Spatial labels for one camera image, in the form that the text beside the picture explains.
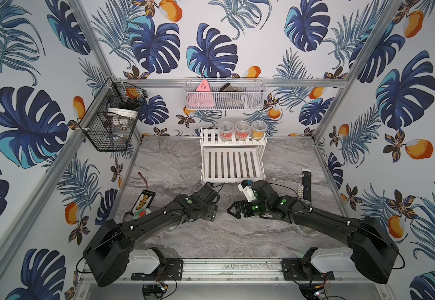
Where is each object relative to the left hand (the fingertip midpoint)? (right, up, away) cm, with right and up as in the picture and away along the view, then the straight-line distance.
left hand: (209, 207), depth 83 cm
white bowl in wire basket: (-37, +41, -3) cm, 55 cm away
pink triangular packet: (-3, +51, +7) cm, 51 cm away
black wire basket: (-47, +39, +5) cm, 61 cm away
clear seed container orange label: (+21, +34, -4) cm, 40 cm away
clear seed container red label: (+14, +34, -4) cm, 37 cm away
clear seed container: (+7, +34, -4) cm, 35 cm away
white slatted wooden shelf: (+12, +20, +12) cm, 26 cm away
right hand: (+12, 0, -2) cm, 12 cm away
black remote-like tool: (+52, +8, +18) cm, 56 cm away
